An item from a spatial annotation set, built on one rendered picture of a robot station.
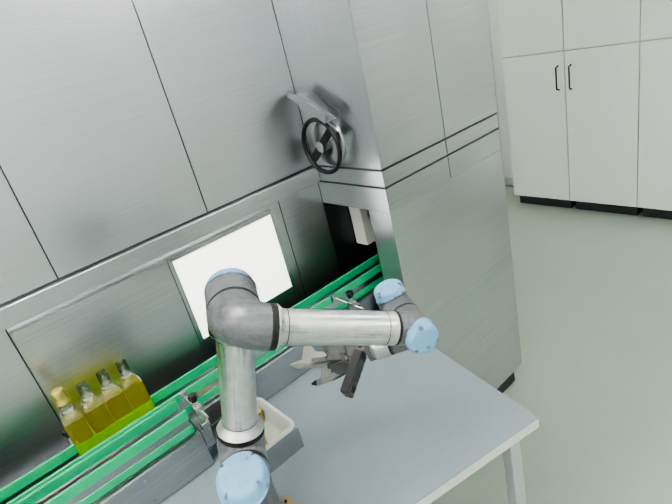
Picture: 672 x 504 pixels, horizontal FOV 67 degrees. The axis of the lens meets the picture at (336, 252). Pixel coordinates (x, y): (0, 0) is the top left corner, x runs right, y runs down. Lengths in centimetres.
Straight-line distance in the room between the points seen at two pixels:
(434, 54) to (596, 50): 249
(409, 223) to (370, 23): 68
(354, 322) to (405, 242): 85
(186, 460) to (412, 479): 66
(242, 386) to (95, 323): 63
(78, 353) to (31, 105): 71
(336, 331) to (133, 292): 84
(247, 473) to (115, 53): 120
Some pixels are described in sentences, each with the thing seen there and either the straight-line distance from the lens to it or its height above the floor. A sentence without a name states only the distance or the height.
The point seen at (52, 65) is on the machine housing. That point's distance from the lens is 164.
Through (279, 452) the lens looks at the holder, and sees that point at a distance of 160.
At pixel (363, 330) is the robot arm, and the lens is 106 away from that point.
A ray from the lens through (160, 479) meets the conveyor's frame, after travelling 167.
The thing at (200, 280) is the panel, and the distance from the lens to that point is 179.
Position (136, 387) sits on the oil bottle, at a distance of 165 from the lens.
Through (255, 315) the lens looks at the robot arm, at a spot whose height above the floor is 141.
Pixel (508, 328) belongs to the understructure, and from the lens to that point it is 261.
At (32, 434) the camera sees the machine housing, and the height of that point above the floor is 100.
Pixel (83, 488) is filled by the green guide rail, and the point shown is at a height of 94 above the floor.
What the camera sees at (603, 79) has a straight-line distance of 431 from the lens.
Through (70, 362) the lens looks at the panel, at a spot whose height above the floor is 116.
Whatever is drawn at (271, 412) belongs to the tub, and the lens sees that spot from 170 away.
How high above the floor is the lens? 188
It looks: 24 degrees down
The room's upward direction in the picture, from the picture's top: 14 degrees counter-clockwise
